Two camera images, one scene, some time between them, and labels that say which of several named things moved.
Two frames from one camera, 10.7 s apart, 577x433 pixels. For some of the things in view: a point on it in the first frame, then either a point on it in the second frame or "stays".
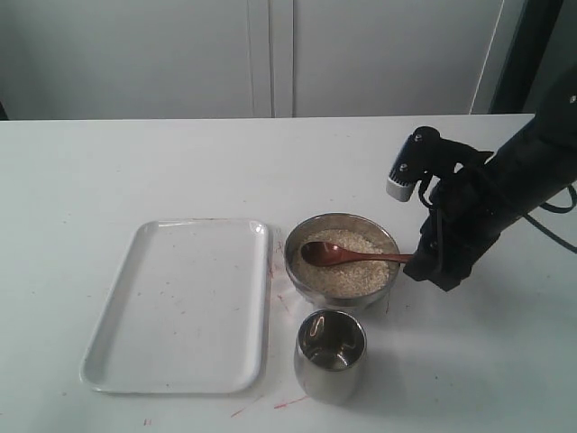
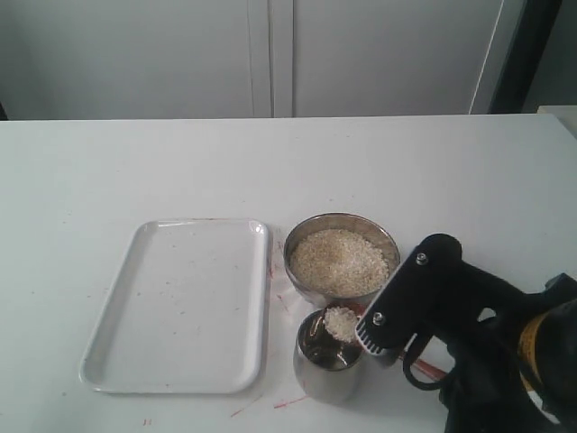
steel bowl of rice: [349, 281] stays
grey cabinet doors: [201, 59] stays
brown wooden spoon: [326, 253] to [341, 320]
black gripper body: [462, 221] to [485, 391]
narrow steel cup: [330, 354] stays
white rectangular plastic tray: [187, 312] stays
